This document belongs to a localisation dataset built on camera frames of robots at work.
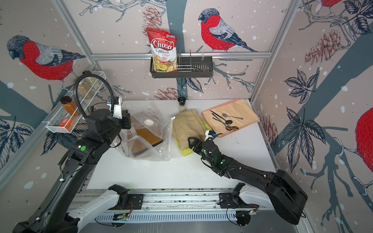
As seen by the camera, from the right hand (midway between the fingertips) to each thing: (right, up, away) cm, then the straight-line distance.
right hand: (192, 140), depth 81 cm
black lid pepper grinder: (-8, +25, +25) cm, 36 cm away
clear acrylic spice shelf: (-64, +14, -10) cm, 66 cm away
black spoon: (+27, +9, +25) cm, 38 cm away
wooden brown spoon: (+30, +5, +19) cm, 36 cm away
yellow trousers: (+10, +6, +14) cm, 18 cm away
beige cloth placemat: (+30, +13, +29) cm, 44 cm away
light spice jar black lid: (-58, +35, +1) cm, 68 cm away
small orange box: (-58, +11, -16) cm, 61 cm away
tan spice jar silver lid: (-58, +28, -5) cm, 64 cm away
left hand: (-30, +19, -16) cm, 39 cm away
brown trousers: (-25, +3, -13) cm, 28 cm away
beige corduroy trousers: (-3, +8, +11) cm, 14 cm away
